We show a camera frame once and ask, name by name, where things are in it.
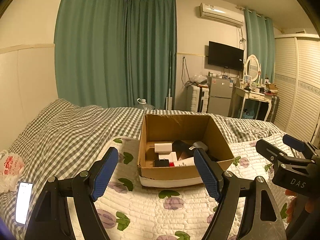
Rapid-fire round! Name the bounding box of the white rectangular charger box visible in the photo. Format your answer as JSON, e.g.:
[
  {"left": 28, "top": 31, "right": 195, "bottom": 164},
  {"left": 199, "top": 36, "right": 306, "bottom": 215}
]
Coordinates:
[{"left": 154, "top": 142, "right": 172, "bottom": 154}]

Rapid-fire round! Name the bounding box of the black card holder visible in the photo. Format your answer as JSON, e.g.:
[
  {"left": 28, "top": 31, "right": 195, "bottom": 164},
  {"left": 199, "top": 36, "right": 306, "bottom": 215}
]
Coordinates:
[{"left": 154, "top": 159, "right": 170, "bottom": 167}]

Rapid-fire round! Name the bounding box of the black remote control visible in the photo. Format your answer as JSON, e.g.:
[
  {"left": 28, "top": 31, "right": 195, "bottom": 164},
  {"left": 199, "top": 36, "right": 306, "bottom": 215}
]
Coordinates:
[{"left": 172, "top": 140, "right": 195, "bottom": 160}]

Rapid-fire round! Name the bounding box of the right hand orange glove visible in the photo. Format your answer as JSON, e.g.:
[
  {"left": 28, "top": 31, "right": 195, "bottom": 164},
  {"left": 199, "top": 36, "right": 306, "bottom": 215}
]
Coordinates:
[{"left": 285, "top": 189, "right": 320, "bottom": 223}]

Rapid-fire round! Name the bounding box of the white smartphone lit screen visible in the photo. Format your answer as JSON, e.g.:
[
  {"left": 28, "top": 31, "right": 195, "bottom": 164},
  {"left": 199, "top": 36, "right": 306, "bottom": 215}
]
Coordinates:
[{"left": 15, "top": 182, "right": 33, "bottom": 225}]

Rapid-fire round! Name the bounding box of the white red plastic bag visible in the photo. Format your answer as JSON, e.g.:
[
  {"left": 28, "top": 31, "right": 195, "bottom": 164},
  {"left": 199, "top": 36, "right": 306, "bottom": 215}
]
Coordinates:
[{"left": 0, "top": 150, "right": 24, "bottom": 193}]

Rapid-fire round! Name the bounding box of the white dressing table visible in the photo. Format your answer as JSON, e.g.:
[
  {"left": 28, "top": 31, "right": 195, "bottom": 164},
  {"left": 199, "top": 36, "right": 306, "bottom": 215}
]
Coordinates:
[{"left": 231, "top": 87, "right": 273, "bottom": 121}]

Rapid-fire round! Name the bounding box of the grey checkered bed sheet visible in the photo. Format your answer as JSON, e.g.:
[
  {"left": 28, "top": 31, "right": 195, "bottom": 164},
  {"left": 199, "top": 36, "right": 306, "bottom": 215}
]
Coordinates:
[{"left": 1, "top": 99, "right": 292, "bottom": 239}]

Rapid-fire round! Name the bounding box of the white floral quilt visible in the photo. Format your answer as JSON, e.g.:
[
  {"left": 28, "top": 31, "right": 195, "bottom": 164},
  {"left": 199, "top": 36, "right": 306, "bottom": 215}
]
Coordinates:
[{"left": 94, "top": 137, "right": 292, "bottom": 239}]

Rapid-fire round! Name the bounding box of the silver small refrigerator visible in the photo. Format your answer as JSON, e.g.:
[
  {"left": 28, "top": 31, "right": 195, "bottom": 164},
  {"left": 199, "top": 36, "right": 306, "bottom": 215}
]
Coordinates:
[{"left": 207, "top": 77, "right": 233, "bottom": 116}]

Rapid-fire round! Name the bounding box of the white louvered wardrobe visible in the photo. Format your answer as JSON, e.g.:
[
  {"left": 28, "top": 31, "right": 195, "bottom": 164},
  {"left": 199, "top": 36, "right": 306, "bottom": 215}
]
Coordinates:
[{"left": 274, "top": 34, "right": 319, "bottom": 142}]

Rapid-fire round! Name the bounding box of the oval white vanity mirror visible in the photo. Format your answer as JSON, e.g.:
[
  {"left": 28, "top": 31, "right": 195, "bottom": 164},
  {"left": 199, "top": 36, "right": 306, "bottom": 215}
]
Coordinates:
[{"left": 244, "top": 54, "right": 261, "bottom": 82}]

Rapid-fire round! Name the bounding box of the white suitcase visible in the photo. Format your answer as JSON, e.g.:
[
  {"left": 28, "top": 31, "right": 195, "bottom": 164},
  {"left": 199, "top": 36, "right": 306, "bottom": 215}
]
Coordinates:
[{"left": 187, "top": 85, "right": 209, "bottom": 113}]

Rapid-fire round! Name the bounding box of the brown cardboard box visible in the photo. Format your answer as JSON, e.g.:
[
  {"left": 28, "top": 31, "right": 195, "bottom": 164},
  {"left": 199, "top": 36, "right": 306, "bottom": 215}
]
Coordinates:
[{"left": 137, "top": 114, "right": 234, "bottom": 189}]

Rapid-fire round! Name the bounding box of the white upright mop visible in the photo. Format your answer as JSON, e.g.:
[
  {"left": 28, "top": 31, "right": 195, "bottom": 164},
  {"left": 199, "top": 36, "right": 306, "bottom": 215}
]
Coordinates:
[{"left": 165, "top": 51, "right": 172, "bottom": 111}]

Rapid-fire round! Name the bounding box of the right green curtain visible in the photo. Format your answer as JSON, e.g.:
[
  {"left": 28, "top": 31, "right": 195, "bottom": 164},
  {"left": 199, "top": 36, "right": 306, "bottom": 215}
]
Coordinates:
[{"left": 244, "top": 8, "right": 276, "bottom": 82}]

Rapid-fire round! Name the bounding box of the clear water jug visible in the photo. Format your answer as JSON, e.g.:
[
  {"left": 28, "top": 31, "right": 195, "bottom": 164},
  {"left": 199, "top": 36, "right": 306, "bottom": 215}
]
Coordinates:
[{"left": 135, "top": 98, "right": 155, "bottom": 110}]

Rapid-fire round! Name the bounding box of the white air conditioner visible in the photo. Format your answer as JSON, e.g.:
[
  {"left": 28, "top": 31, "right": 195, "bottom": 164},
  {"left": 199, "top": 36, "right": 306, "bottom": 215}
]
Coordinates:
[{"left": 200, "top": 3, "right": 245, "bottom": 28}]

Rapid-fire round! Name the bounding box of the large green curtain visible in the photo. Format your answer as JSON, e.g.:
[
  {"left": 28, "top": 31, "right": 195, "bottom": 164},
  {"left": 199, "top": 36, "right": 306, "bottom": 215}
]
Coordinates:
[{"left": 54, "top": 0, "right": 177, "bottom": 109}]

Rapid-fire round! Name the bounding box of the black wall television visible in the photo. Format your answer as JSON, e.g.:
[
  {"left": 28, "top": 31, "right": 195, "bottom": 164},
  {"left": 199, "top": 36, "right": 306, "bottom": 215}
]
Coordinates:
[{"left": 208, "top": 41, "right": 244, "bottom": 71}]

